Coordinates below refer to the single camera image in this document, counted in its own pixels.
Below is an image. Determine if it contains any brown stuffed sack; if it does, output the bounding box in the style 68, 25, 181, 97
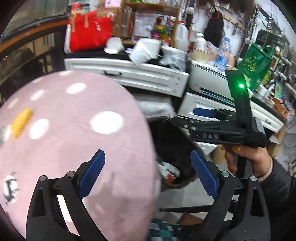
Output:
212, 145, 226, 164

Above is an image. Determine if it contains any beige paper bowl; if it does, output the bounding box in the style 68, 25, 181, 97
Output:
192, 48, 211, 64

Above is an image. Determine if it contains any clear plastic water bottle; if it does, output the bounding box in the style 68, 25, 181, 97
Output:
214, 37, 231, 72

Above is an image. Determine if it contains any dark oval trash bin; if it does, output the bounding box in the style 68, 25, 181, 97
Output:
147, 117, 205, 192

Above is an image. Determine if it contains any pink polka dot tablecloth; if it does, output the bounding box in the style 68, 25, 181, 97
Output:
1, 71, 157, 240

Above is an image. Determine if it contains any green shopping bag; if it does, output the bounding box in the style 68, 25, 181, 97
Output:
237, 43, 274, 91

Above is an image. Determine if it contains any yellow foam fruit net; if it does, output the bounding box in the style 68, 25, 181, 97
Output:
11, 108, 33, 138

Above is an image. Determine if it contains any white face mask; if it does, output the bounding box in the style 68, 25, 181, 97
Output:
104, 37, 125, 55

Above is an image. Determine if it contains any wooden shelf rack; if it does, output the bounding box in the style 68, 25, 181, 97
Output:
116, 1, 181, 47

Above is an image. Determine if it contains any red tote bag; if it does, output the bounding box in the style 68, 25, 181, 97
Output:
64, 11, 112, 54

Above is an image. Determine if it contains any white pill bottle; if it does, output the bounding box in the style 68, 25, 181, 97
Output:
195, 33, 207, 51

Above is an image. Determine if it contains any white paper cup stack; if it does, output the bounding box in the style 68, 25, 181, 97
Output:
129, 38, 162, 67

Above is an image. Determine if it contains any person right hand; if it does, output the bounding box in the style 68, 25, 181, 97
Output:
220, 145, 273, 177

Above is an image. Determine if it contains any clear green snack wrapper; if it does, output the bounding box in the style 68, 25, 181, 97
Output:
0, 126, 6, 143

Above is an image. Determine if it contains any white paper trash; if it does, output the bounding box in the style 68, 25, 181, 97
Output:
158, 162, 180, 178

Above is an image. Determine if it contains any clear crumpled plastic bag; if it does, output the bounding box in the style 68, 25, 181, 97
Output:
159, 45, 187, 72

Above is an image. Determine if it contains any white printer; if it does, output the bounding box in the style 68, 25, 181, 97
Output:
188, 60, 233, 100

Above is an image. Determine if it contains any white plastic jug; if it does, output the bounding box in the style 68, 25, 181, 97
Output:
175, 21, 189, 52

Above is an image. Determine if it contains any dark jacket right forearm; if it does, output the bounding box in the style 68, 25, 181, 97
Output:
259, 159, 295, 240

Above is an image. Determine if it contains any white top stack drawer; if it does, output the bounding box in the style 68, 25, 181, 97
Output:
178, 92, 235, 121

